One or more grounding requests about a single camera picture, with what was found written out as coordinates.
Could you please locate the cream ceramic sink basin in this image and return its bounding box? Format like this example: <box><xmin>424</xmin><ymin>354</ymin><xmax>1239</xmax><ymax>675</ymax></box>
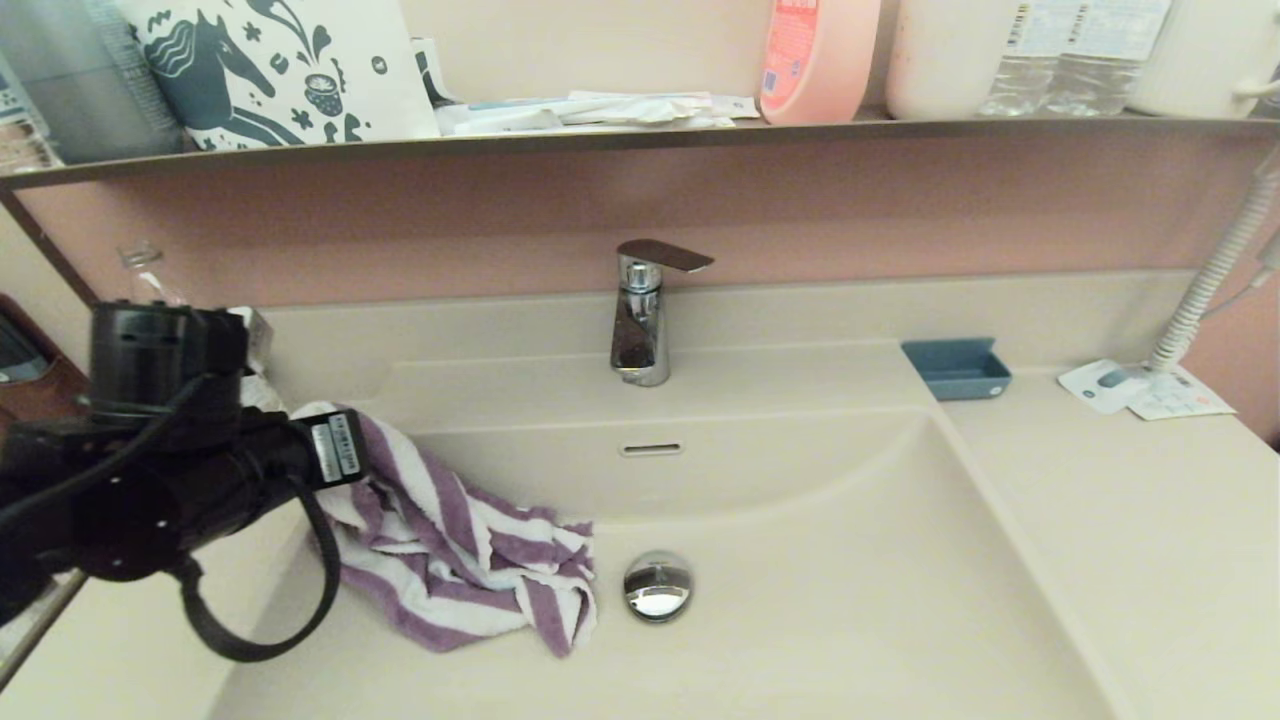
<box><xmin>205</xmin><ymin>345</ymin><xmax>1136</xmax><ymax>720</ymax></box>

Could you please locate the clear bottle white label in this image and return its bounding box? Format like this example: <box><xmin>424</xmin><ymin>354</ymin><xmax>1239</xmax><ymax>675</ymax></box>
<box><xmin>118</xmin><ymin>242</ymin><xmax>293</xmax><ymax>413</ymax></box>

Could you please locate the white plastic jar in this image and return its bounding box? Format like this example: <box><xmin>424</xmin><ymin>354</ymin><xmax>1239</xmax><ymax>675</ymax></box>
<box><xmin>885</xmin><ymin>0</ymin><xmax>1016</xmax><ymax>121</ymax></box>

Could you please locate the white coiled cord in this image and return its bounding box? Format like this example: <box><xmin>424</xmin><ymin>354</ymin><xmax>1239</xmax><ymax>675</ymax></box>
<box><xmin>1148</xmin><ymin>150</ymin><xmax>1280</xmax><ymax>376</ymax></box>

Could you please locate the purple white striped towel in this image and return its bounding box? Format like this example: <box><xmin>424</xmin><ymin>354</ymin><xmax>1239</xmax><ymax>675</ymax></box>
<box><xmin>290</xmin><ymin>400</ymin><xmax>599</xmax><ymax>659</ymax></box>

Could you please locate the black left camera cable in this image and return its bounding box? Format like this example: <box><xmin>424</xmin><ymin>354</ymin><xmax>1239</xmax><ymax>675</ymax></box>
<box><xmin>0</xmin><ymin>375</ymin><xmax>343</xmax><ymax>663</ymax></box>

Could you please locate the chrome drain stopper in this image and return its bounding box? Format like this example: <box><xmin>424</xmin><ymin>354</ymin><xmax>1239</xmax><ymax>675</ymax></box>
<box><xmin>623</xmin><ymin>550</ymin><xmax>694</xmax><ymax>624</ymax></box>

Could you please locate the small black white box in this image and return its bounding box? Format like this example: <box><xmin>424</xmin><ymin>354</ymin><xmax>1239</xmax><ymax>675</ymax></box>
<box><xmin>412</xmin><ymin>36</ymin><xmax>461</xmax><ymax>105</ymax></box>

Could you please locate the blue plastic soap dish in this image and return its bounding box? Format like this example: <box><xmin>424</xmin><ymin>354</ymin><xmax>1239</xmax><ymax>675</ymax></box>
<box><xmin>900</xmin><ymin>338</ymin><xmax>1013</xmax><ymax>403</ymax></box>

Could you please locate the pink lotion bottle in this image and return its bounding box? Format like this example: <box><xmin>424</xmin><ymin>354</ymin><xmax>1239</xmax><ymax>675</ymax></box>
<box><xmin>760</xmin><ymin>0</ymin><xmax>883</xmax><ymax>127</ymax></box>

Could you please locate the gray pouch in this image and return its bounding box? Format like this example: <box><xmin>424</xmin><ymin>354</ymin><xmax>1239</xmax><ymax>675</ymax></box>
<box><xmin>0</xmin><ymin>0</ymin><xmax>189</xmax><ymax>169</ymax></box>

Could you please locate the white tube blue stripe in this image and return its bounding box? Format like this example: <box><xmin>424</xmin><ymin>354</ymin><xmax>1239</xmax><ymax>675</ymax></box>
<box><xmin>438</xmin><ymin>100</ymin><xmax>571</xmax><ymax>138</ymax></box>

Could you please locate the flat white packet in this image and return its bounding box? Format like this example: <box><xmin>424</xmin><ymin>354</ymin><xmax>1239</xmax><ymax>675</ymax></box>
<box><xmin>568</xmin><ymin>91</ymin><xmax>717</xmax><ymax>127</ymax></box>

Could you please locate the white card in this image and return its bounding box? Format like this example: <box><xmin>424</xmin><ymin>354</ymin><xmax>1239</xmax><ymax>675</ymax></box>
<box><xmin>1057</xmin><ymin>360</ymin><xmax>1151</xmax><ymax>416</ymax></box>

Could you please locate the white printed leaflet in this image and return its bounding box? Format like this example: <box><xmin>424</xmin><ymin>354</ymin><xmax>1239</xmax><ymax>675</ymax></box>
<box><xmin>1128</xmin><ymin>365</ymin><xmax>1238</xmax><ymax>422</ymax></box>

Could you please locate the chrome faucet body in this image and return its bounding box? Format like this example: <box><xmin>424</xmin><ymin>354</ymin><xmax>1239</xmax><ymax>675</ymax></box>
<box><xmin>611</xmin><ymin>256</ymin><xmax>672</xmax><ymax>388</ymax></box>

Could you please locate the brown wall shelf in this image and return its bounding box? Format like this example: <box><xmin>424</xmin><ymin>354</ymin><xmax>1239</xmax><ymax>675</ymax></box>
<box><xmin>0</xmin><ymin>115</ymin><xmax>1280</xmax><ymax>193</ymax></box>

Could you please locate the chrome faucet lever handle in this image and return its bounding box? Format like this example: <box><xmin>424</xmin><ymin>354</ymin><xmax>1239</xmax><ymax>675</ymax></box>
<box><xmin>617</xmin><ymin>239</ymin><xmax>715</xmax><ymax>274</ymax></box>

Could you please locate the white horse print bag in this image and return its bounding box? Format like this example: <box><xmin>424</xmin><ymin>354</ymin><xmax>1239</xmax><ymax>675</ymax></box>
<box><xmin>118</xmin><ymin>0</ymin><xmax>442</xmax><ymax>153</ymax></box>

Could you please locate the white ribbed mug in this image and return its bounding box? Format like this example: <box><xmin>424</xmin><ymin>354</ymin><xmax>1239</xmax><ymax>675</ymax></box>
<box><xmin>1128</xmin><ymin>0</ymin><xmax>1280</xmax><ymax>119</ymax></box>

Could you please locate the clear plastic water bottle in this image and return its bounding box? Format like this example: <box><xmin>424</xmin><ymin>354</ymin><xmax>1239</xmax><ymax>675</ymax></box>
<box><xmin>977</xmin><ymin>0</ymin><xmax>1067</xmax><ymax>119</ymax></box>
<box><xmin>1045</xmin><ymin>0</ymin><xmax>1173</xmax><ymax>117</ymax></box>

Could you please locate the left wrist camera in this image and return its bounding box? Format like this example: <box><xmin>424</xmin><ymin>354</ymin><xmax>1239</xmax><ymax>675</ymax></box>
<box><xmin>228</xmin><ymin>305</ymin><xmax>276</xmax><ymax>379</ymax></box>

